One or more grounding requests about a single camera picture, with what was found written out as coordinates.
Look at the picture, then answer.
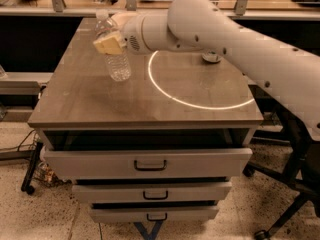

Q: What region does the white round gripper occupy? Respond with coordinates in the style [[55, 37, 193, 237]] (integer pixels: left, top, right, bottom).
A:
[[93, 13, 144, 55]]

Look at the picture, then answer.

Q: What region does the clear plastic water bottle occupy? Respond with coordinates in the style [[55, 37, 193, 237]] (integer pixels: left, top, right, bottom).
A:
[[93, 10, 131, 82]]

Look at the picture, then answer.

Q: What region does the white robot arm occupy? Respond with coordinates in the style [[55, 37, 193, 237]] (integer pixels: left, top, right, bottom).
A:
[[94, 0, 320, 141]]

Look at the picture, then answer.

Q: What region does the white ceramic bowl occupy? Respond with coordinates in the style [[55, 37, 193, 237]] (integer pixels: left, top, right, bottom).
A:
[[112, 11, 138, 28]]

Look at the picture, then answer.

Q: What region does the green white soda can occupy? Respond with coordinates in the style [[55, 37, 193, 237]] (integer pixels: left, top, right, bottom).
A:
[[202, 51, 222, 64]]

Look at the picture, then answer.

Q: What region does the grey drawer cabinet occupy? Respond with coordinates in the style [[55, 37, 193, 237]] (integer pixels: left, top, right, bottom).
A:
[[29, 19, 262, 210]]

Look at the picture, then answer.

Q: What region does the top grey drawer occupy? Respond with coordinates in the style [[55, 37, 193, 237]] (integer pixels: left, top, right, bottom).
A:
[[44, 148, 252, 180]]

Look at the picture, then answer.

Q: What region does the grey drawer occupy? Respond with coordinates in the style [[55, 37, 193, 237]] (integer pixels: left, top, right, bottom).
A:
[[89, 206, 219, 223], [72, 182, 232, 204], [44, 148, 252, 180]]

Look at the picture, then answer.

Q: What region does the middle grey drawer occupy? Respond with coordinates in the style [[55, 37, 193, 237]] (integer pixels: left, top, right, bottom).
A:
[[72, 182, 232, 204]]

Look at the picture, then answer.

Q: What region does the black cart leg with caster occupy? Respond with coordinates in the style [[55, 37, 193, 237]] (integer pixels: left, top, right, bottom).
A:
[[21, 142, 43, 195]]

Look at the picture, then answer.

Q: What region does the bottom grey drawer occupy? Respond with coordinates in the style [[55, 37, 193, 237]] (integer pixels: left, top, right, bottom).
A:
[[89, 206, 219, 223]]

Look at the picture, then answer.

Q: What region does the black office chair base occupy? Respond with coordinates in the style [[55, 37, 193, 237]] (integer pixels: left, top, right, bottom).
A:
[[242, 100, 320, 240]]

